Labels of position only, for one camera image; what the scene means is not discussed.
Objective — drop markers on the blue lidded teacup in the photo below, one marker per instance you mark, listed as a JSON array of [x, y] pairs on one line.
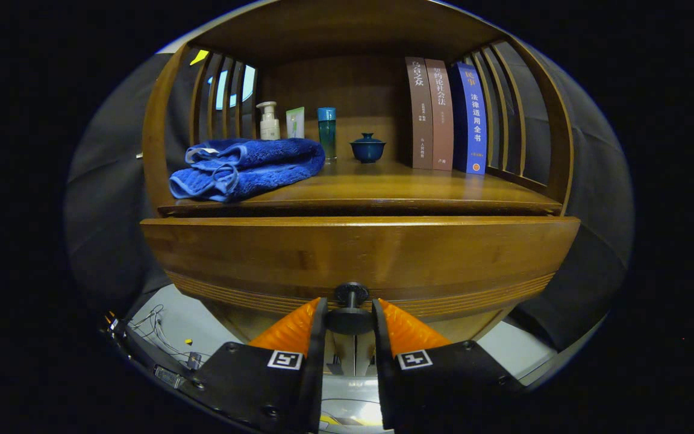
[[367, 150]]

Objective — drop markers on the blue book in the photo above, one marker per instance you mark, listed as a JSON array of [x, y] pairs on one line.
[[473, 120]]

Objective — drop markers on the dark brown book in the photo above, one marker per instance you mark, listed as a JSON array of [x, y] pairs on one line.
[[420, 114]]

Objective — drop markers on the teal bottle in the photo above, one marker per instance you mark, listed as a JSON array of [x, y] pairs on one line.
[[326, 135]]

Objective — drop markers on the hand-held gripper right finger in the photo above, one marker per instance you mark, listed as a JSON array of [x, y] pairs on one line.
[[383, 392]]

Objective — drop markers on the folded blue towel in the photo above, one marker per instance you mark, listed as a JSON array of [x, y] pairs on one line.
[[250, 169]]

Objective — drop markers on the wooden cabinet with shelf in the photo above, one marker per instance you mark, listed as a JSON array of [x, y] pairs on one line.
[[347, 84]]

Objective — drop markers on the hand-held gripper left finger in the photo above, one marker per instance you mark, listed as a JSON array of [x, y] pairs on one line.
[[314, 392]]

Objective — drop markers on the reddish brown book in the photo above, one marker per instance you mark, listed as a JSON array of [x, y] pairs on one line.
[[442, 120]]

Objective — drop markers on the white green tube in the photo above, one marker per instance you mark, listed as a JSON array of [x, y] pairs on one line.
[[295, 123]]

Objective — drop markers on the white pump bottle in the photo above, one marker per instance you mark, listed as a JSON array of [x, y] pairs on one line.
[[270, 128]]

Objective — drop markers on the wooden countertop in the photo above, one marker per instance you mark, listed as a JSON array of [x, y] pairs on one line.
[[395, 187]]

